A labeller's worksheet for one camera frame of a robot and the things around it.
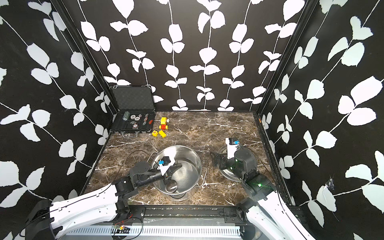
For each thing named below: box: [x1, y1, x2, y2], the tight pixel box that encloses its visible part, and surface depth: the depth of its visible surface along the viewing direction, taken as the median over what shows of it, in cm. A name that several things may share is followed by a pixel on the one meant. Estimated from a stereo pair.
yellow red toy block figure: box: [159, 117, 168, 131], surface depth 109 cm
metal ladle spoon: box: [165, 179, 178, 194], surface depth 81 cm
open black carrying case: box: [110, 84, 156, 138], surface depth 113 cm
